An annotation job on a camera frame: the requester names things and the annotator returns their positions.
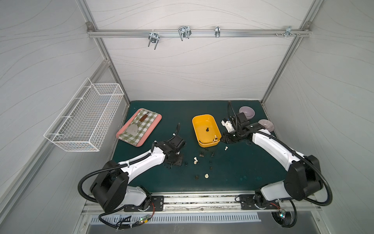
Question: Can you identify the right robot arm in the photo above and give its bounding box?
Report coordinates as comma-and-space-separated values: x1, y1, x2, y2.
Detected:
221, 113, 324, 207

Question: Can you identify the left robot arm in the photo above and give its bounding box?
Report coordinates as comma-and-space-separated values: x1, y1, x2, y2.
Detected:
90, 134, 186, 213

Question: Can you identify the yellow plastic storage box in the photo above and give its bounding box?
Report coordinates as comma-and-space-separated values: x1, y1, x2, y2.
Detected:
192, 114, 222, 148

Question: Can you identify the purple bowl upright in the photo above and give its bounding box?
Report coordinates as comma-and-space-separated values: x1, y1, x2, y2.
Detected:
239, 106, 255, 120

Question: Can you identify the pink tray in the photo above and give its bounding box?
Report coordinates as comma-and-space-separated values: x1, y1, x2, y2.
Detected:
115, 108, 163, 147

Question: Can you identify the purple ribbed bowl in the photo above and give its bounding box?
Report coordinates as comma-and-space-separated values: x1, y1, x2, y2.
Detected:
258, 119, 275, 132

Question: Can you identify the green checkered cloth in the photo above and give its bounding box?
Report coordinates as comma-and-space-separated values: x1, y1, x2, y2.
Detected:
119, 109, 159, 146

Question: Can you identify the white vent strip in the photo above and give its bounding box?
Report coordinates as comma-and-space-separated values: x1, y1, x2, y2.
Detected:
104, 212, 261, 224

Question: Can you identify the metal hook clamp middle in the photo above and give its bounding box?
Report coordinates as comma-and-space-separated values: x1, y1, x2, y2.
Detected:
178, 26, 191, 41

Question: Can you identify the metal hook clamp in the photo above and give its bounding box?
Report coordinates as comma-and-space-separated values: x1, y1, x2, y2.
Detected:
178, 26, 191, 41
148, 31, 160, 50

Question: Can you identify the metal hook clamp left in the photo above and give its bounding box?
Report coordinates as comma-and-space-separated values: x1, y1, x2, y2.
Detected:
148, 31, 160, 50

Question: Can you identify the aluminium crossbar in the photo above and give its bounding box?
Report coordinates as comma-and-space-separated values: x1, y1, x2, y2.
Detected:
88, 28, 312, 38

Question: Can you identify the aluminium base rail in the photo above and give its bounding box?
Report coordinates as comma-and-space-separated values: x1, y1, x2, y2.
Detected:
81, 191, 322, 215

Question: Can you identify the metal spatula wooden handle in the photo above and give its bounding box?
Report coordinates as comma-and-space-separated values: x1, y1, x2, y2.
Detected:
125, 112, 150, 136

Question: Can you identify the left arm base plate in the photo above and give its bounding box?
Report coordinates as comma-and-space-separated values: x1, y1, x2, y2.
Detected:
124, 196, 165, 212

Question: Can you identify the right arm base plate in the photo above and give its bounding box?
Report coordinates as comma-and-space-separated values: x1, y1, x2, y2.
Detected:
235, 194, 279, 210

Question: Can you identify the white wire basket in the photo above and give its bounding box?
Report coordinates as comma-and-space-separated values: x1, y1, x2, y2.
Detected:
44, 78, 124, 152

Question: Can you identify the metal ring clamp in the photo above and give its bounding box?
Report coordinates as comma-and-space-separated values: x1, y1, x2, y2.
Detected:
215, 26, 221, 38

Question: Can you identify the left black conduit cable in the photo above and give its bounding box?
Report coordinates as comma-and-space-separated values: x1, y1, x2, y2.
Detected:
77, 152, 152, 204

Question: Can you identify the black conduit cable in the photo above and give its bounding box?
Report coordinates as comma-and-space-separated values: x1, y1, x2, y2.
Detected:
77, 152, 152, 204
242, 130, 333, 207

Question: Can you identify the metal bracket right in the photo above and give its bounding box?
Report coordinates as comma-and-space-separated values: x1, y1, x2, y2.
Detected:
274, 26, 301, 38

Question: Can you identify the right black conduit cable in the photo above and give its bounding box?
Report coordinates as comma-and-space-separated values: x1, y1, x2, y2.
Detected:
242, 130, 333, 207

